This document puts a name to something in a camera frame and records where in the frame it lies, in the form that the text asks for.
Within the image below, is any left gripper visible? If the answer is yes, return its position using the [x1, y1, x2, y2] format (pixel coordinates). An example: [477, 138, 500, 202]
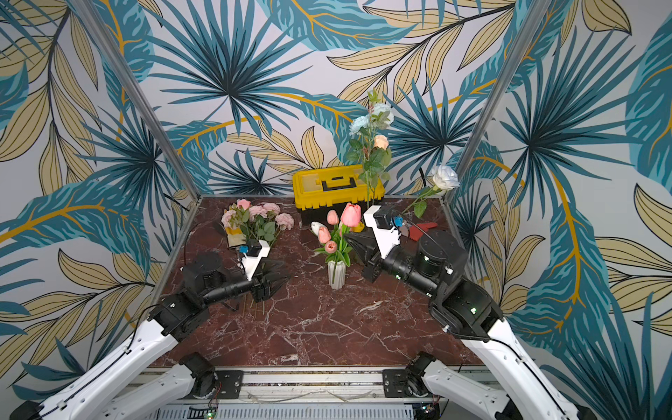
[203, 257, 294, 307]

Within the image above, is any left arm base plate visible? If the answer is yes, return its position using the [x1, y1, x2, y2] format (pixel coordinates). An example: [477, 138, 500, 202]
[212, 369, 244, 400]

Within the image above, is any yellow work glove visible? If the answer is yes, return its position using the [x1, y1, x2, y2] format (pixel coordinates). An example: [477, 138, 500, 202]
[227, 230, 247, 248]

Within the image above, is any tulip bouquet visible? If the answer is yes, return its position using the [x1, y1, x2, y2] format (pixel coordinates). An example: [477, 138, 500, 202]
[311, 209, 364, 267]

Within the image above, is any pink tulip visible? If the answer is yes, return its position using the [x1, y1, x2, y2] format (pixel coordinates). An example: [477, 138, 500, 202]
[336, 203, 362, 252]

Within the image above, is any white rose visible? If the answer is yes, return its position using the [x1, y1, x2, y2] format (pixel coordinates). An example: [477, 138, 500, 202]
[403, 164, 460, 218]

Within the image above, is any large pink rose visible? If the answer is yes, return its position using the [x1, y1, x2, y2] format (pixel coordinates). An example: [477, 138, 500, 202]
[229, 199, 251, 241]

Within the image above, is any red work glove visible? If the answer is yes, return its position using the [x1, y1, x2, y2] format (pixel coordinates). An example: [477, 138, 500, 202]
[409, 222, 438, 242]

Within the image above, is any yellow toolbox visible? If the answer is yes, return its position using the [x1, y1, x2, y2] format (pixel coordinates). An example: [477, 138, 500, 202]
[292, 164, 385, 226]

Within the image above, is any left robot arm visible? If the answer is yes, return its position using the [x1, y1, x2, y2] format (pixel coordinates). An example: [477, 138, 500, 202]
[9, 250, 290, 419]

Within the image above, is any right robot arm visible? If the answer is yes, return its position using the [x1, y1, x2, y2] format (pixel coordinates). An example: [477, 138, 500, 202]
[346, 229, 596, 419]

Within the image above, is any white ribbed vase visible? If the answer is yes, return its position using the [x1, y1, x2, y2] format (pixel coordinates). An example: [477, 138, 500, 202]
[327, 261, 347, 291]

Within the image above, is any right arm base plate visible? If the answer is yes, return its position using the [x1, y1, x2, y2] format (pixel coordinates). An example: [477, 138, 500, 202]
[381, 369, 423, 398]

